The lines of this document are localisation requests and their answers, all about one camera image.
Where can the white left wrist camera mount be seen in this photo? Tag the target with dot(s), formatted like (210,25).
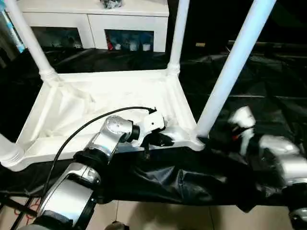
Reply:
(153,122)

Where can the white plastic table leg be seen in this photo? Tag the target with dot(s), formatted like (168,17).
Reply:
(31,36)
(235,60)
(9,148)
(178,36)

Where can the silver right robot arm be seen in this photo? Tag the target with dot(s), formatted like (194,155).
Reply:
(283,153)

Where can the blue patterned roll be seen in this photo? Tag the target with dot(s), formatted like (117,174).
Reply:
(13,26)

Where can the red bottle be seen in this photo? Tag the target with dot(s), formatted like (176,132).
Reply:
(110,44)

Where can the small white jar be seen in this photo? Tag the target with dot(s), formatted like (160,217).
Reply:
(145,47)
(117,46)

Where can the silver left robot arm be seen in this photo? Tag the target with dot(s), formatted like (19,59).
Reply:
(110,134)

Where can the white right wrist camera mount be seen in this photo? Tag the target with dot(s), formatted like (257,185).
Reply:
(244,117)

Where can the black backdrop curtain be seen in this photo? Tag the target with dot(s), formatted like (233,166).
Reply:
(211,19)

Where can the tan tape piece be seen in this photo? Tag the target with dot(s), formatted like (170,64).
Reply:
(200,44)

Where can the dark shoe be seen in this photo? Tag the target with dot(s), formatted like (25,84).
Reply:
(117,226)

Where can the clear bag of dark items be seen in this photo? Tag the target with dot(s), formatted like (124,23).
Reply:
(111,3)

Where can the long black pole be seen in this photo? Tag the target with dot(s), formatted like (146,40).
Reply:
(287,44)

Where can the white cabinet with glass doors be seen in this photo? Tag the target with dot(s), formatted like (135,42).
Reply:
(96,19)

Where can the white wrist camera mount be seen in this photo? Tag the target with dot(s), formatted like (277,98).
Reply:
(153,122)
(244,117)

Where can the black stand leg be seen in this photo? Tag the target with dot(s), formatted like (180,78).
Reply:
(16,207)

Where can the white plastic table top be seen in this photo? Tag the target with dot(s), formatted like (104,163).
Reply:
(108,88)

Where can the black plastic sheet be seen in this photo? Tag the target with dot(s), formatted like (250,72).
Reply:
(263,83)

